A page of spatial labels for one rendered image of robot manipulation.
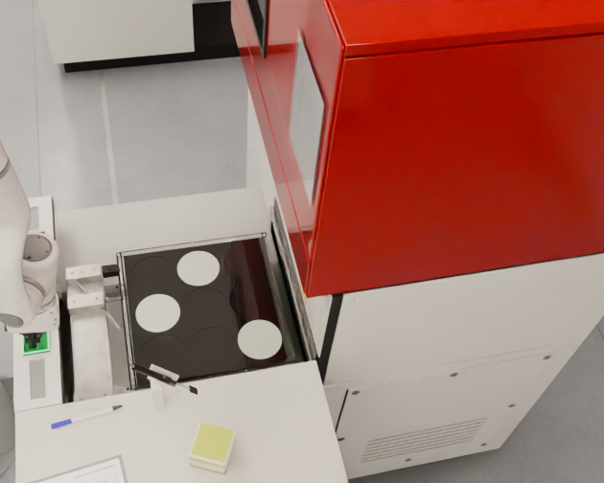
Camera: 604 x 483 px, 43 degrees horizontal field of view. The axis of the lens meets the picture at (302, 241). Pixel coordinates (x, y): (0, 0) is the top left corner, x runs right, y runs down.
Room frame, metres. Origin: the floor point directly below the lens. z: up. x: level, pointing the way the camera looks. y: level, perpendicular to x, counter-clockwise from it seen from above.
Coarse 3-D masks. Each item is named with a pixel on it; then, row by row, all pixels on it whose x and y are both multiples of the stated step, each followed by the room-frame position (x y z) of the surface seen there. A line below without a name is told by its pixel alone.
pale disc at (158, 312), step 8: (152, 296) 0.90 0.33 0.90; (160, 296) 0.91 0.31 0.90; (168, 296) 0.91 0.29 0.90; (144, 304) 0.88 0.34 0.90; (152, 304) 0.88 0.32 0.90; (160, 304) 0.89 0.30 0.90; (168, 304) 0.89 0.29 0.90; (176, 304) 0.89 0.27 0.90; (136, 312) 0.86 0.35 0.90; (144, 312) 0.86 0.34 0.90; (152, 312) 0.86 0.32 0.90; (160, 312) 0.86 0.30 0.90; (168, 312) 0.87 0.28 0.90; (176, 312) 0.87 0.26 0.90; (144, 320) 0.84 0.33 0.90; (152, 320) 0.84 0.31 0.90; (160, 320) 0.84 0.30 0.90; (168, 320) 0.85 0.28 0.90; (176, 320) 0.85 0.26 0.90; (144, 328) 0.82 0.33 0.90; (152, 328) 0.82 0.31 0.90; (160, 328) 0.82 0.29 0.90; (168, 328) 0.83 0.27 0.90
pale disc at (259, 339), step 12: (252, 324) 0.86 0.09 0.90; (264, 324) 0.87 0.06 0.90; (240, 336) 0.83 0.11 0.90; (252, 336) 0.83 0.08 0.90; (264, 336) 0.84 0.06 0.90; (276, 336) 0.84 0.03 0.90; (240, 348) 0.80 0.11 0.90; (252, 348) 0.80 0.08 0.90; (264, 348) 0.81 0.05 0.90; (276, 348) 0.81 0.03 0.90
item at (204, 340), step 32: (128, 256) 1.01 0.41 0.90; (160, 256) 1.02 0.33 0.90; (224, 256) 1.04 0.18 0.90; (256, 256) 1.05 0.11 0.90; (128, 288) 0.92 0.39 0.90; (160, 288) 0.93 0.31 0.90; (192, 288) 0.94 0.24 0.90; (224, 288) 0.95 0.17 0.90; (256, 288) 0.96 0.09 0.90; (192, 320) 0.85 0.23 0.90; (224, 320) 0.87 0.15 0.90; (160, 352) 0.77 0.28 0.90; (192, 352) 0.78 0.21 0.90; (224, 352) 0.79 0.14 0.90; (288, 352) 0.81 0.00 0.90
